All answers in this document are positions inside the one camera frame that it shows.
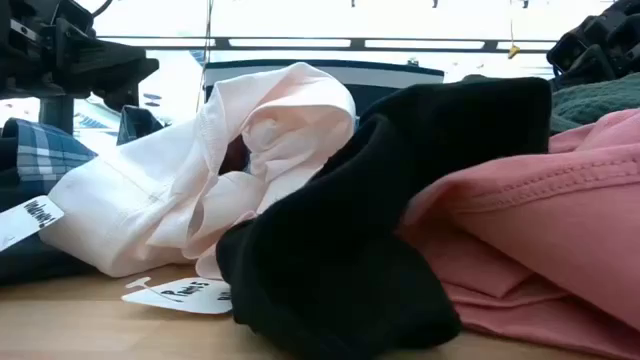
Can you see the navy white striped fabric basket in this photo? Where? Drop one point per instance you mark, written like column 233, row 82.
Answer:
column 390, row 82

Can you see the salmon pink shirt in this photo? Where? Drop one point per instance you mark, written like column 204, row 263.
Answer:
column 550, row 240

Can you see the small yellow hanging object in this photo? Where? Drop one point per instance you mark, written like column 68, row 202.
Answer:
column 513, row 50

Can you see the dark teal garment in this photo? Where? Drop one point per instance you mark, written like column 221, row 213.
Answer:
column 30, row 265

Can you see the black pants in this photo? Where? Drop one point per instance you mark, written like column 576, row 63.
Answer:
column 350, row 240

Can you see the blue plaid shirt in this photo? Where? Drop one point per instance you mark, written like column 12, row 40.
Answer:
column 45, row 155

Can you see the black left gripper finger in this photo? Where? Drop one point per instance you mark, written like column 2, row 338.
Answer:
column 112, row 60
column 120, row 97

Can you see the dark green knit garment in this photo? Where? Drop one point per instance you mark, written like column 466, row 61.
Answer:
column 600, row 102

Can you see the pale pink shirt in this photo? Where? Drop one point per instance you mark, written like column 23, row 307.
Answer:
column 150, row 200

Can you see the white tag reading Pants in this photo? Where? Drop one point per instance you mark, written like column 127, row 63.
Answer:
column 190, row 297

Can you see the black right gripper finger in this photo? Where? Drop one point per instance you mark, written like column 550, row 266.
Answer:
column 575, row 45
column 592, row 65

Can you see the black upright column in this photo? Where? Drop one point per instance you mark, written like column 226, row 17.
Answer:
column 56, row 115

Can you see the white tag reading Underwear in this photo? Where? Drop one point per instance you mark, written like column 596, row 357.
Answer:
column 27, row 220

